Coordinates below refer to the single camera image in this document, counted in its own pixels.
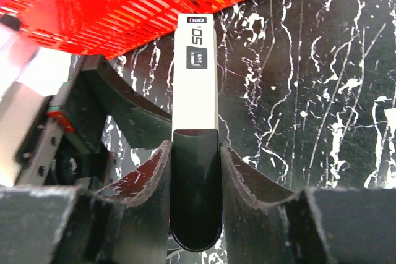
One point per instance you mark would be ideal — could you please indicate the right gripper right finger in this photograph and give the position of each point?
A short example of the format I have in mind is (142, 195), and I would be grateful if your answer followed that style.
(265, 222)

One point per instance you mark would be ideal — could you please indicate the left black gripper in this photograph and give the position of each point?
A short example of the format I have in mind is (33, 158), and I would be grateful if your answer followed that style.
(62, 144)

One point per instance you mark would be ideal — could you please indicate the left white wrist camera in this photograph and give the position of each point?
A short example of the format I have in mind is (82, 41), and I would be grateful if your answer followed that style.
(28, 73)

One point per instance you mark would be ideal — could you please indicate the white black stapler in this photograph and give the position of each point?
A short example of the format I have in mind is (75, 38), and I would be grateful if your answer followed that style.
(196, 179)

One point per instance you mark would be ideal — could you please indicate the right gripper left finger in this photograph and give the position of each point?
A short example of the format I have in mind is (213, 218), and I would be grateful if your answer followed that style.
(125, 222)

